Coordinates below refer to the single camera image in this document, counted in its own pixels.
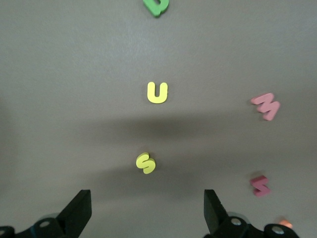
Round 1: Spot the orange foam letter J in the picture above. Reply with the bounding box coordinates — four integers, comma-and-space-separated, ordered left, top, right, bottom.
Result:
278, 217, 293, 229

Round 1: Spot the pink foam letter M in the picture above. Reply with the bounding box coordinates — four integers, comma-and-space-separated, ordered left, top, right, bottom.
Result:
250, 93, 281, 121

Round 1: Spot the dark red foam letter M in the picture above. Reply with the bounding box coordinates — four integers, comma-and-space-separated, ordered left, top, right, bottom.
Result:
249, 175, 271, 198

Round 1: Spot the yellow foam letter S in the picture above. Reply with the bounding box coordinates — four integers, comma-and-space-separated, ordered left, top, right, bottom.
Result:
135, 152, 157, 175

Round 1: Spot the green foam letter U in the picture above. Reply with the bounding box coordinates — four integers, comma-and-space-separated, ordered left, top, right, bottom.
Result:
143, 0, 170, 18

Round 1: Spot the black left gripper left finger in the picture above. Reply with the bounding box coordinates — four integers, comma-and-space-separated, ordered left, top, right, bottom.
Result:
0, 189, 92, 238

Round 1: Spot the yellow foam letter U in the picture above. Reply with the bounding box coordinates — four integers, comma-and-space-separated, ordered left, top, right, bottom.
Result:
147, 82, 168, 104

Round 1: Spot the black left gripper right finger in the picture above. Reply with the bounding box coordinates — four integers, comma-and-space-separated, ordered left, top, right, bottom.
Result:
203, 189, 300, 238

